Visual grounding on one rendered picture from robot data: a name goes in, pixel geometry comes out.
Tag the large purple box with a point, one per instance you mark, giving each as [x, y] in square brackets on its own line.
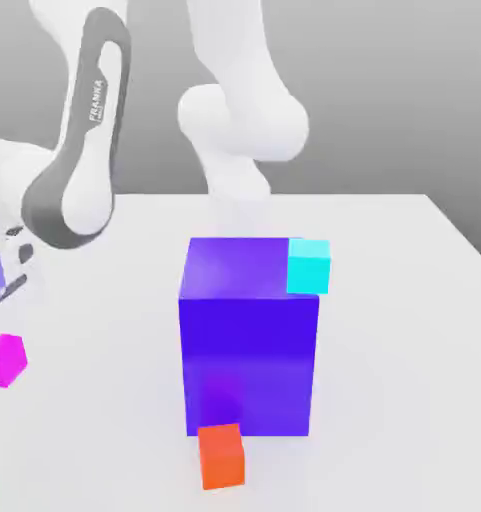
[248, 360]

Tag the small magenta cube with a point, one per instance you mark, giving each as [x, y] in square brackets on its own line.
[6, 360]

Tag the small cyan cube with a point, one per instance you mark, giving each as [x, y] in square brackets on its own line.
[308, 268]

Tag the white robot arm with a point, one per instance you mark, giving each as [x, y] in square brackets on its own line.
[244, 120]

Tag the small orange cube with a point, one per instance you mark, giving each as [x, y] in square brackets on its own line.
[222, 458]

